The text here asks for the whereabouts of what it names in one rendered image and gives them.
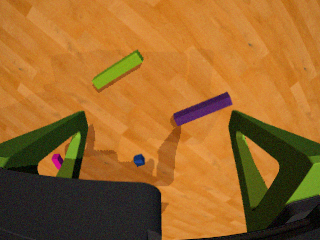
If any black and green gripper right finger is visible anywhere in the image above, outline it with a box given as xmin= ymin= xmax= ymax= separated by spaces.
xmin=228 ymin=110 xmax=320 ymax=232

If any magenta rectangular block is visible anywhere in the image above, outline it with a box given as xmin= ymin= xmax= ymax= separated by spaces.
xmin=51 ymin=154 xmax=63 ymax=169

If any purple rod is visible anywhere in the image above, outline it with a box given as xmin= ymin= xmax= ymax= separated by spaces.
xmin=173 ymin=92 xmax=233 ymax=126

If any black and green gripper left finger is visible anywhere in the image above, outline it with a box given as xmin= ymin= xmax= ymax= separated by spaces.
xmin=0 ymin=111 xmax=88 ymax=179

